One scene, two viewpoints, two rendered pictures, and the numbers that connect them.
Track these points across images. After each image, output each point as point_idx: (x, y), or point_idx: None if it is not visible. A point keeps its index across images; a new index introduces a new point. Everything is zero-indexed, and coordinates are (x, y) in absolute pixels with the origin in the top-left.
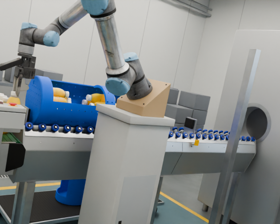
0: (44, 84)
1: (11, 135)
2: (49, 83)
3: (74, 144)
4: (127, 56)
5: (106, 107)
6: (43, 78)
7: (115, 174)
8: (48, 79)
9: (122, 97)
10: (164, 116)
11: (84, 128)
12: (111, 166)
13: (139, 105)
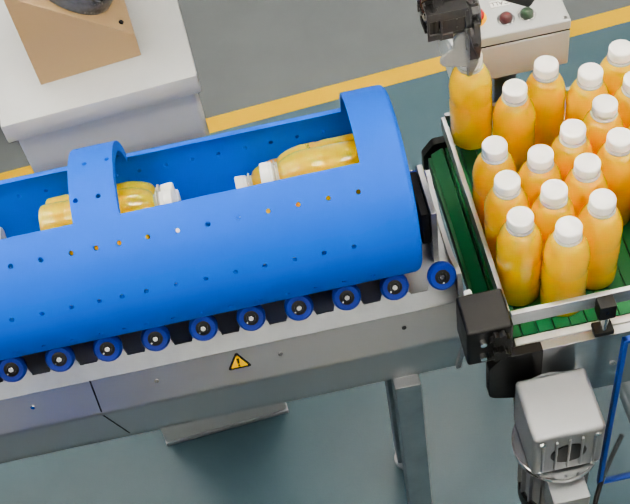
0: (370, 86)
1: (462, 197)
2: (351, 91)
3: None
4: None
5: (185, 33)
6: (370, 100)
7: (198, 95)
8: (351, 101)
9: (117, 20)
10: None
11: (172, 333)
12: (199, 100)
13: None
